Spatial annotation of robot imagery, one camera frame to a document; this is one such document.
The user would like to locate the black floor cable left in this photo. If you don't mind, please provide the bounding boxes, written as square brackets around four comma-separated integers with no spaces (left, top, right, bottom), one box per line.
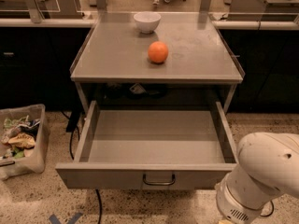
[61,110,104,224]

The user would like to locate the black floor cable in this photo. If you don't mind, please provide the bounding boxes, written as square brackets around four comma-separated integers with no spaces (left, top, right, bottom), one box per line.
[259,200,276,218]
[61,110,104,224]

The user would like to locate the grey metal cabinet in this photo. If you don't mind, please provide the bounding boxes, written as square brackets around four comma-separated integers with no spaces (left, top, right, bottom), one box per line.
[71,12,244,110]

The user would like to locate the black floor cable right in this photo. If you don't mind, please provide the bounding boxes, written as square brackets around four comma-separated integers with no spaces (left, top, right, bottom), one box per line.
[259,200,276,218]

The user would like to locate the grey top drawer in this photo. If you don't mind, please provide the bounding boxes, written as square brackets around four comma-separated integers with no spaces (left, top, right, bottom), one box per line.
[56,102,236,190]

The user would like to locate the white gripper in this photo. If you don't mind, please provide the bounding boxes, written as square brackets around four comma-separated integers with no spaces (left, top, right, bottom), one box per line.
[216,175,270,224]

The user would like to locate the snack bags in bin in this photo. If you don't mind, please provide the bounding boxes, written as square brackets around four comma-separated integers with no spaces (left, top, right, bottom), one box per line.
[1,116,40,160]

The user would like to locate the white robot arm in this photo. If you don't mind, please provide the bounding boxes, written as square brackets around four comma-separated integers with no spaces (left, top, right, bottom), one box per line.
[216,133,299,224]

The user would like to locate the blue tape cross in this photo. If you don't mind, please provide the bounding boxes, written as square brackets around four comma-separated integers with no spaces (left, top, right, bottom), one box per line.
[48,212,84,224]

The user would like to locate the white bowl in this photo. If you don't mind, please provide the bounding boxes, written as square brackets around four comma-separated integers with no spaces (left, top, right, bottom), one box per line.
[134,11,161,34]

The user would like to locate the clear plastic bin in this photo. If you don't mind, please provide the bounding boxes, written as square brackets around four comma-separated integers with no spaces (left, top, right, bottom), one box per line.
[0,104,50,180]

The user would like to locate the orange fruit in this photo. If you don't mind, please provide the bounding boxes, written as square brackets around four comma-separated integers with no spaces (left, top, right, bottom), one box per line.
[148,41,168,63]

